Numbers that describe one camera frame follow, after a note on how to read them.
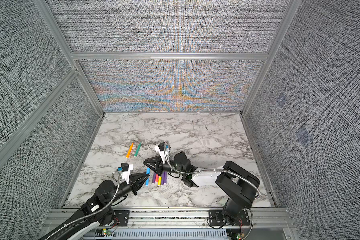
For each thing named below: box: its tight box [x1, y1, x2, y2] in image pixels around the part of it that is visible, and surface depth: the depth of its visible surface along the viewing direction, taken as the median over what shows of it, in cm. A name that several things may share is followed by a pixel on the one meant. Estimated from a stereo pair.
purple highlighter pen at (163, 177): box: [161, 171, 166, 185], surface depth 87 cm
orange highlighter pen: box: [126, 142, 134, 159], surface depth 99 cm
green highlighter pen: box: [133, 141, 142, 158], surface depth 99 cm
